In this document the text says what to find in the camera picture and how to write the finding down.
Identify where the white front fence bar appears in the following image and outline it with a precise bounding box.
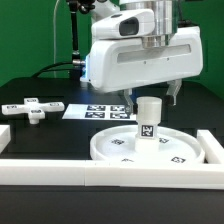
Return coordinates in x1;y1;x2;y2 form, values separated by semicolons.
0;159;224;190

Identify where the white cross table base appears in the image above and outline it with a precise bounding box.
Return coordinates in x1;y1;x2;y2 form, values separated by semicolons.
2;98;65;125

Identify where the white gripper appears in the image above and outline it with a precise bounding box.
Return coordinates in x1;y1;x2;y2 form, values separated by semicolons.
87;27;203;114

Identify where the white marker sheet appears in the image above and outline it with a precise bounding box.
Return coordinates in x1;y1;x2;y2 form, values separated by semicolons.
63;104;136;121

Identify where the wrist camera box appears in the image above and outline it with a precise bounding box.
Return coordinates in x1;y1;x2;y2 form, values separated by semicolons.
91;9;155;39

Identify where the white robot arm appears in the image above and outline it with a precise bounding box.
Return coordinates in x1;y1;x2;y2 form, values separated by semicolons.
85;0;203;113

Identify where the black camera stand pole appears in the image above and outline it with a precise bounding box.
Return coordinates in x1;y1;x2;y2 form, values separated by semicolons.
66;0;86;61

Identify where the black cable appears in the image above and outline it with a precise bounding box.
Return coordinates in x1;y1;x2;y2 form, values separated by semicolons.
31;60;84;79

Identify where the white fence bar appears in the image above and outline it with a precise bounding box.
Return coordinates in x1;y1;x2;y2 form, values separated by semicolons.
0;125;11;154
0;159;224;190
197;130;224;165

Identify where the white right fence bar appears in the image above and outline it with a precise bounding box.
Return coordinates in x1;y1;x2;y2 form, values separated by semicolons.
197;130;224;165

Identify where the white left fence bar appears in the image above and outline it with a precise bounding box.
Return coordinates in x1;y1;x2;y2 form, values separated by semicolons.
0;125;11;154

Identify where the white round table top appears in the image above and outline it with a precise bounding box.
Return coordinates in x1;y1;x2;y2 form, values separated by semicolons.
90;125;205;164

